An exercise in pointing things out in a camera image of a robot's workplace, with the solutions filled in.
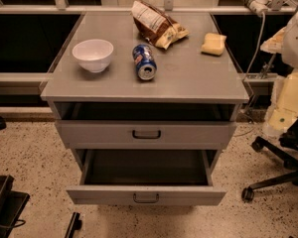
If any grey drawer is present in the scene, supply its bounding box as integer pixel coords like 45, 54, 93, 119
67, 150, 225, 206
56, 120, 236, 150

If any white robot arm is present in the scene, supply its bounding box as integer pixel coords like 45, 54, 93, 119
260, 11, 298, 133

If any grey metal drawer cabinet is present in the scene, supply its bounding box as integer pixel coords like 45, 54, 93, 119
40, 11, 250, 171

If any blue soda can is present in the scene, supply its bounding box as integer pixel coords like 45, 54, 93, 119
132, 45, 157, 80

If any white bowl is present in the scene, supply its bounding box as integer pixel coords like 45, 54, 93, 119
72, 39, 114, 72

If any brown chip bag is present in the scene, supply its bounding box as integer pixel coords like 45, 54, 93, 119
131, 0, 189, 50

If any yellow sponge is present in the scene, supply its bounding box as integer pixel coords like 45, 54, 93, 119
201, 33, 226, 56

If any black office chair base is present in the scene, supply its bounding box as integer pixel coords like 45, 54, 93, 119
241, 115, 298, 203

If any white power strip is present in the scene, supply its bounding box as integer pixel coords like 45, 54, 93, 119
241, 0, 268, 17

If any black bin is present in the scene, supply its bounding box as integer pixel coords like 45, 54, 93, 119
0, 176, 30, 238

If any black floor bracket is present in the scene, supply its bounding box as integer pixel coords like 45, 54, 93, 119
65, 212, 82, 238

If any white cable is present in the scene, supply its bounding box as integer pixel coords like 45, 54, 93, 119
233, 11, 267, 138

